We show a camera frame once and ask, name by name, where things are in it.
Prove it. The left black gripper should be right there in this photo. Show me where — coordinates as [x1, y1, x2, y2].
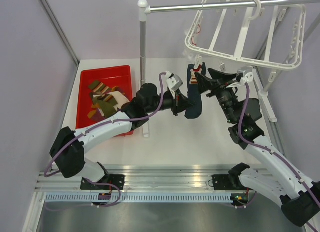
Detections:
[146, 89, 196, 116]

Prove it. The red plastic bin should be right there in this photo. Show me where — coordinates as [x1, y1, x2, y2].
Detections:
[75, 65, 133, 128]

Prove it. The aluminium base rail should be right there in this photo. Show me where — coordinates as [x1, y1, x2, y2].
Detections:
[35, 164, 235, 193]

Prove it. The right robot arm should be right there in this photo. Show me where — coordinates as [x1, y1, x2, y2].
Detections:
[194, 67, 320, 227]

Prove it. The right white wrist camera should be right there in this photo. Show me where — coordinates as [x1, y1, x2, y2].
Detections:
[227, 66, 254, 88]

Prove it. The brown cream striped sock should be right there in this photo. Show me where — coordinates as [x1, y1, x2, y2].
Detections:
[96, 91, 129, 110]

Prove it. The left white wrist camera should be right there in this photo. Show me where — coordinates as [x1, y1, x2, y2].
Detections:
[165, 71, 183, 97]

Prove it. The white clip sock hanger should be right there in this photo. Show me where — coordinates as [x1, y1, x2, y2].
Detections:
[184, 4, 307, 71]

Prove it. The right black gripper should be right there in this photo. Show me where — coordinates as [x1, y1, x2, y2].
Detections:
[194, 67, 239, 123]

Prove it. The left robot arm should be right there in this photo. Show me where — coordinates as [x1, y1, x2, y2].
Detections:
[49, 83, 194, 189]

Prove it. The olive green striped sock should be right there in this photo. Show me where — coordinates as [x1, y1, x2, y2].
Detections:
[88, 80, 112, 94]

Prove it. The purple cable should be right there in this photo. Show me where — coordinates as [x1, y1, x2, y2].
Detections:
[44, 71, 173, 178]
[237, 83, 320, 232]

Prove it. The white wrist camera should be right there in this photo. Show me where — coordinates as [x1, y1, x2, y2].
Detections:
[227, 66, 254, 88]
[165, 71, 183, 97]

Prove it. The purple striped sock front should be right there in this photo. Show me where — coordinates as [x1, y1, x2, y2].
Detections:
[87, 86, 128, 122]

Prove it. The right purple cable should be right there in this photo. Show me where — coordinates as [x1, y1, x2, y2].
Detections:
[237, 83, 320, 232]

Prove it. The white slotted cable duct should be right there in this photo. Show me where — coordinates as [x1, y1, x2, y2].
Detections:
[45, 192, 232, 203]

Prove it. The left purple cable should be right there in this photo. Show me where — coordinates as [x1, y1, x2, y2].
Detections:
[44, 71, 173, 178]

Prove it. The olive brown patterned sock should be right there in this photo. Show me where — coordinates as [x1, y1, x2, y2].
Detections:
[90, 92, 118, 118]

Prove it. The silver drying rack stand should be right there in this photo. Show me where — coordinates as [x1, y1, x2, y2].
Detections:
[137, 0, 320, 138]

